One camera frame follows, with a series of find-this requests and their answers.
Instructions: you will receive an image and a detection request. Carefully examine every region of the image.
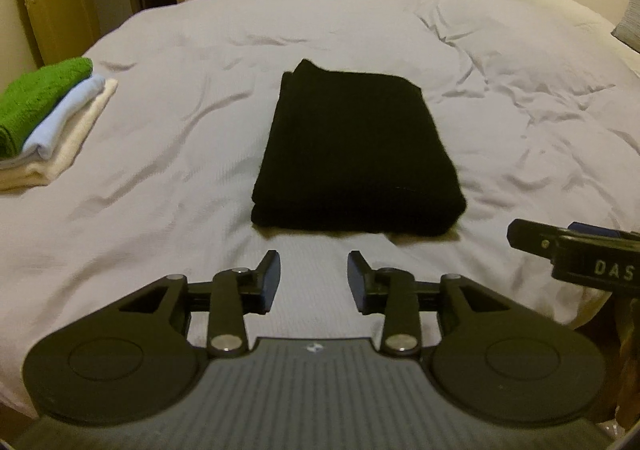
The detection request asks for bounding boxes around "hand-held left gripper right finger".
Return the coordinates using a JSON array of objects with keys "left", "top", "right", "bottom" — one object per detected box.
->
[{"left": 347, "top": 250, "right": 519, "bottom": 359}]

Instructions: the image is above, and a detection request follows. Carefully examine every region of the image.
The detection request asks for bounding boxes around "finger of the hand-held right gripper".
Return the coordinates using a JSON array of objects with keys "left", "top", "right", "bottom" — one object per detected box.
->
[
  {"left": 567, "top": 222, "right": 640, "bottom": 245},
  {"left": 506, "top": 218, "right": 571, "bottom": 261}
]

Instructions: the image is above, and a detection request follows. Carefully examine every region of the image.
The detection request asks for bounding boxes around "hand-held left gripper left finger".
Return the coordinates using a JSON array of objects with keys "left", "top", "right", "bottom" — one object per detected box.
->
[{"left": 117, "top": 250, "right": 282, "bottom": 358}]

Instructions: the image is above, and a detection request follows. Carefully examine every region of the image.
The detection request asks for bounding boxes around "black towel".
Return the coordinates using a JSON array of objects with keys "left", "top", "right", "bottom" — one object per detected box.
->
[{"left": 250, "top": 58, "right": 469, "bottom": 237}]

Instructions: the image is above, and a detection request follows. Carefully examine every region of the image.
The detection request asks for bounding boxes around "bed with white sheet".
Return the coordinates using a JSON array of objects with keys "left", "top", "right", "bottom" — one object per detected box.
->
[{"left": 0, "top": 0, "right": 640, "bottom": 423}]

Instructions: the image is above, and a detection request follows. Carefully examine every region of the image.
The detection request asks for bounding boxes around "grey pillow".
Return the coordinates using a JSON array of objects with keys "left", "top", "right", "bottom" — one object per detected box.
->
[{"left": 611, "top": 0, "right": 640, "bottom": 53}]

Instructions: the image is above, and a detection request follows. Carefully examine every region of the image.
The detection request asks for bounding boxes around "white pillow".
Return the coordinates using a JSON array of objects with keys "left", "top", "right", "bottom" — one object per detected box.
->
[{"left": 492, "top": 0, "right": 623, "bottom": 48}]

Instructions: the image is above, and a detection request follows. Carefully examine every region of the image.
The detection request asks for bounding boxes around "white towel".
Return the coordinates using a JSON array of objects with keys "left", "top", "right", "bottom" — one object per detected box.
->
[{"left": 0, "top": 78, "right": 120, "bottom": 193}]

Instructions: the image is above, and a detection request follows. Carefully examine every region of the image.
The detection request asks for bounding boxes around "light blue towel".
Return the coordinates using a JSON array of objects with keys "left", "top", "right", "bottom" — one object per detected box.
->
[{"left": 0, "top": 74, "right": 107, "bottom": 169}]

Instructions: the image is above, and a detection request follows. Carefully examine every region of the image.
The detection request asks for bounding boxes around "green towel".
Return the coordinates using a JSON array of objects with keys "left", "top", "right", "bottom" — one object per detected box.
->
[{"left": 0, "top": 56, "right": 95, "bottom": 159}]

